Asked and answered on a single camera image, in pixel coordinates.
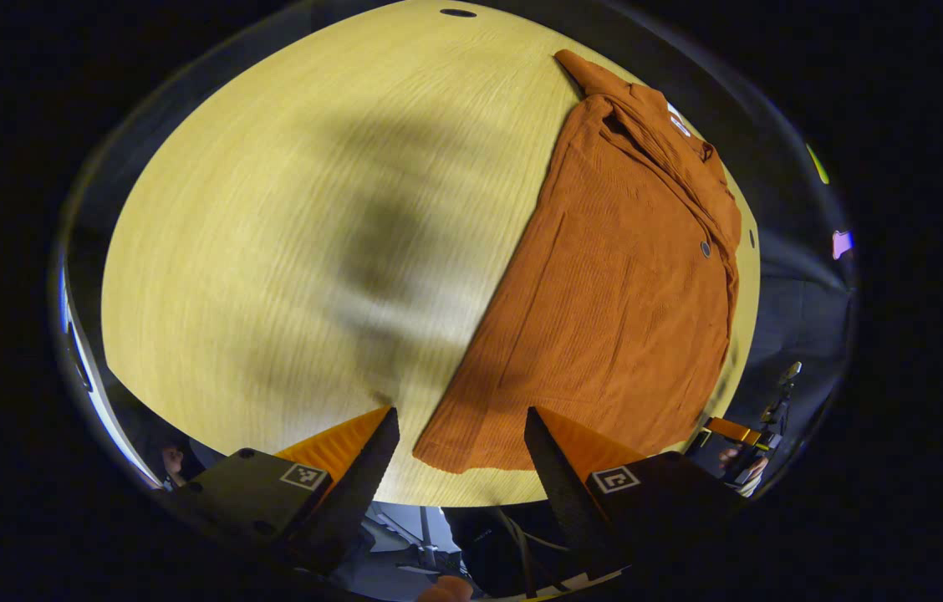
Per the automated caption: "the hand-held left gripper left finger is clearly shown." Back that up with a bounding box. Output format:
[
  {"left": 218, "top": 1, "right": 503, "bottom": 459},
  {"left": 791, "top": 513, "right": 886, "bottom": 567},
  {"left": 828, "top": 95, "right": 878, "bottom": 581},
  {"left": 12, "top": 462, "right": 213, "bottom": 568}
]
[{"left": 158, "top": 406, "right": 401, "bottom": 578}]

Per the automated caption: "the black backdrop cloth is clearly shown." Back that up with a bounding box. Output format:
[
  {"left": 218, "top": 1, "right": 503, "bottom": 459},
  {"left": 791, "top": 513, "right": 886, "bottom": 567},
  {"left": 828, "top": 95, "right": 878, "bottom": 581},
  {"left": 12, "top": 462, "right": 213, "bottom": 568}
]
[{"left": 438, "top": 0, "right": 857, "bottom": 503}]

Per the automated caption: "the grey metal frame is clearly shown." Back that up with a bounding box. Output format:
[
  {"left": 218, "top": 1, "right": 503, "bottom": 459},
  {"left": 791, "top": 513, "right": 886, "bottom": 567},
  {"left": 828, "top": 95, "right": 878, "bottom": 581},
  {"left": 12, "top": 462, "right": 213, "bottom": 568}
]
[{"left": 350, "top": 502, "right": 460, "bottom": 586}]

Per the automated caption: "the orange corduroy jacket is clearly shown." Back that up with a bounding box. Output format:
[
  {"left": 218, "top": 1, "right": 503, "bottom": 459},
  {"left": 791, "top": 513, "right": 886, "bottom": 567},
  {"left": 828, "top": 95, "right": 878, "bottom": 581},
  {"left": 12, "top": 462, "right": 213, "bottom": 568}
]
[{"left": 413, "top": 48, "right": 744, "bottom": 475}]

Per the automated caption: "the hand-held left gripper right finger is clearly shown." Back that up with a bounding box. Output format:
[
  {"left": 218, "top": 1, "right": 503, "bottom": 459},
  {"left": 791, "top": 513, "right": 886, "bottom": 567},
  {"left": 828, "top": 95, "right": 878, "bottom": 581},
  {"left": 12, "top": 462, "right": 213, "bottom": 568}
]
[{"left": 523, "top": 406, "right": 744, "bottom": 582}]

